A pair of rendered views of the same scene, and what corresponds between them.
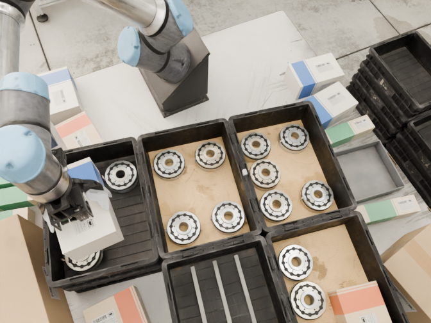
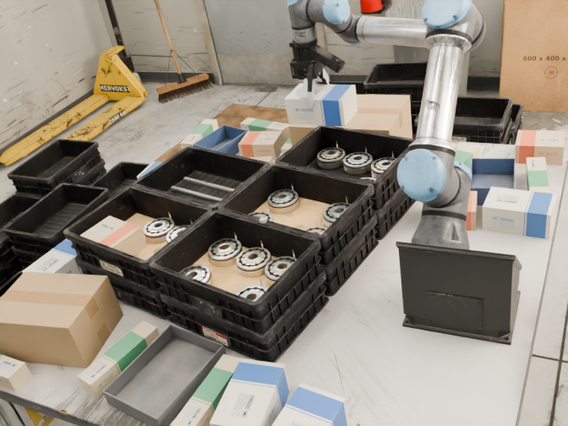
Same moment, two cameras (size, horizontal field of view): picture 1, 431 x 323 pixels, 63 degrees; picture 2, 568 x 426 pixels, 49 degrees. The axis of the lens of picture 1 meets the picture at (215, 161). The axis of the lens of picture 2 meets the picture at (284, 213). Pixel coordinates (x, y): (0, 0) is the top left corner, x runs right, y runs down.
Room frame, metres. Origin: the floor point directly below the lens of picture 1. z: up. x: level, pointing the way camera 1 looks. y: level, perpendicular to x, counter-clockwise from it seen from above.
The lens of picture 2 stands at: (1.80, -0.77, 1.94)
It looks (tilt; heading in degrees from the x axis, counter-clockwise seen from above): 33 degrees down; 151
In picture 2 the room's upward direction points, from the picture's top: 11 degrees counter-clockwise
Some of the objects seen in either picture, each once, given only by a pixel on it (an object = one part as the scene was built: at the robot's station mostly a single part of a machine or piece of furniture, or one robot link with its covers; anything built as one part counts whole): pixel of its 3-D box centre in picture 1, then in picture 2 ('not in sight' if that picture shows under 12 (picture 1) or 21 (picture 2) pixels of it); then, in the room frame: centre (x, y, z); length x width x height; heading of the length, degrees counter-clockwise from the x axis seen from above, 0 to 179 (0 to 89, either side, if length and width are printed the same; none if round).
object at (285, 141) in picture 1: (294, 136); (251, 298); (0.61, -0.27, 0.86); 0.10 x 0.10 x 0.01
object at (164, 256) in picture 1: (196, 182); (295, 199); (0.38, 0.05, 0.92); 0.40 x 0.30 x 0.02; 19
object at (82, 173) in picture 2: not in sight; (68, 193); (-1.40, -0.31, 0.37); 0.40 x 0.30 x 0.45; 120
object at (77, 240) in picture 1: (83, 208); (321, 104); (0.23, 0.31, 1.10); 0.20 x 0.12 x 0.09; 30
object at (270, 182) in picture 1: (265, 173); (253, 258); (0.46, -0.17, 0.86); 0.10 x 0.10 x 0.01
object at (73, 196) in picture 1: (62, 197); (306, 58); (0.20, 0.29, 1.25); 0.09 x 0.08 x 0.12; 30
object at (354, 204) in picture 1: (288, 161); (233, 255); (0.48, -0.23, 0.92); 0.40 x 0.30 x 0.02; 19
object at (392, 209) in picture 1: (382, 211); (121, 358); (0.41, -0.61, 0.73); 0.24 x 0.06 x 0.06; 107
